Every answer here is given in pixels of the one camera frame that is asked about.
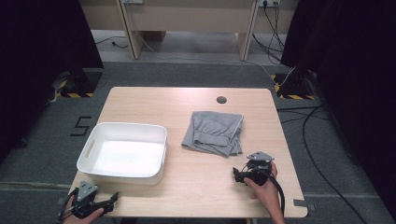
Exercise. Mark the white plastic storage bin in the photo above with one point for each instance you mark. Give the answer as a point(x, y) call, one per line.
point(124, 155)

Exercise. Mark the grey tape strip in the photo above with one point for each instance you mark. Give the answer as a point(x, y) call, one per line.
point(60, 201)
point(301, 203)

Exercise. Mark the person's right hand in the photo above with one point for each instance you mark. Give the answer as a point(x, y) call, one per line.
point(266, 193)

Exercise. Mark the stand base with striped tape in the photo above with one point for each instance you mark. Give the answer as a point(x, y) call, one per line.
point(294, 85)
point(77, 82)

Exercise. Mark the beige wooden desk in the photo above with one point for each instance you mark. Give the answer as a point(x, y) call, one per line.
point(186, 15)

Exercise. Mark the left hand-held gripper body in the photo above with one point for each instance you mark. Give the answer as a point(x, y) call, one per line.
point(86, 189)

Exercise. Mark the person's left hand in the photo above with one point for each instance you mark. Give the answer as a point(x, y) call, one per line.
point(84, 221)

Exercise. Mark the dark round table grommet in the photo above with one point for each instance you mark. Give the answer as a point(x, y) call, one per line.
point(221, 100)

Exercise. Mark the grey shorts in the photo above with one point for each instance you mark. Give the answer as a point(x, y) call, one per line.
point(211, 127)

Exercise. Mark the dark curtain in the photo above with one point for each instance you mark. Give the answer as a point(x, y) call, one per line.
point(358, 62)
point(37, 46)

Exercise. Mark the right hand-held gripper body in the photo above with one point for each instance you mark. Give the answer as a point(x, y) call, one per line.
point(260, 156)

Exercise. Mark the white wall socket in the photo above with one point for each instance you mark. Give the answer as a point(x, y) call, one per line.
point(269, 2)

